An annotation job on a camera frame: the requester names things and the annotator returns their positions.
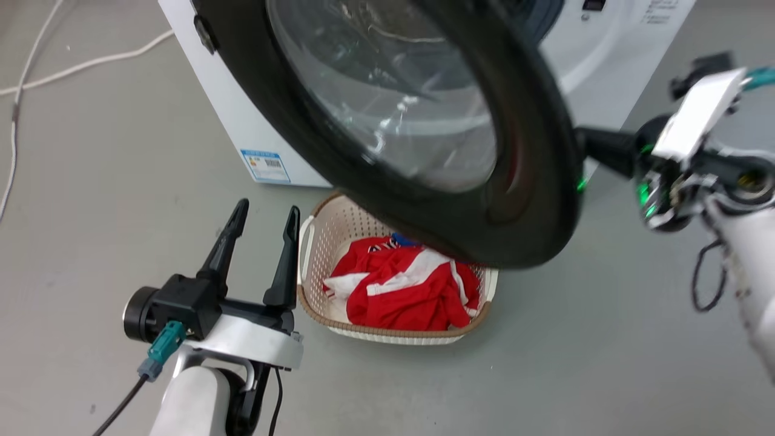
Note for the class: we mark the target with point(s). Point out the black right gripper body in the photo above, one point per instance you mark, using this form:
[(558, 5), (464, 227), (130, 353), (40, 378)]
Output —
[(696, 121)]

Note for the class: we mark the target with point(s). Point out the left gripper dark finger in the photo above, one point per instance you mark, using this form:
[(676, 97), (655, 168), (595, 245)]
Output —
[(286, 266), (225, 248)]

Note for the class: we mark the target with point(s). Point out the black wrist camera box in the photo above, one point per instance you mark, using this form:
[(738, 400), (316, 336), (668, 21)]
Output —
[(702, 65)]

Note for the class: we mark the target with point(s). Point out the blue garment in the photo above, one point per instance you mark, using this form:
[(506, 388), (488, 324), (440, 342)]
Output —
[(404, 240)]

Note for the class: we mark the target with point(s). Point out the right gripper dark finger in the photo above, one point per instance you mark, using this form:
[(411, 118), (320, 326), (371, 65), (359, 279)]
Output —
[(608, 148)]

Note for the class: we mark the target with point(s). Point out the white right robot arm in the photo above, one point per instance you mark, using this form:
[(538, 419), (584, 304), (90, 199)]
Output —
[(754, 272)]

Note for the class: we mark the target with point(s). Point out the black round glass washer door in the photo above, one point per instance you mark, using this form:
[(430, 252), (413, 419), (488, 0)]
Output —
[(533, 181)]

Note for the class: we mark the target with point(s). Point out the red and white garment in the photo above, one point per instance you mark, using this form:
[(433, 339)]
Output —
[(412, 297)]

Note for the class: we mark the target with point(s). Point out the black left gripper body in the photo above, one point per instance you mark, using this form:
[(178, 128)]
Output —
[(187, 303)]

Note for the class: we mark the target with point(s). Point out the white washing machine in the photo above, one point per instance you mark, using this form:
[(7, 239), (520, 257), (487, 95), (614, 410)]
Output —
[(242, 109)]

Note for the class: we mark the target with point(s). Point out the cream plastic laundry basket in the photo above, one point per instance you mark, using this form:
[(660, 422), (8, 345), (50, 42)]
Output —
[(321, 242)]

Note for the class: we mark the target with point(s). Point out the blue white energy label sticker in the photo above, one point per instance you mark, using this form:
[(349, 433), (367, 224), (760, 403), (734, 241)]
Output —
[(266, 166)]

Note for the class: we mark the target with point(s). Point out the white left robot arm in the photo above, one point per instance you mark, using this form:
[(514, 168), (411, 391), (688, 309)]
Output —
[(194, 406)]

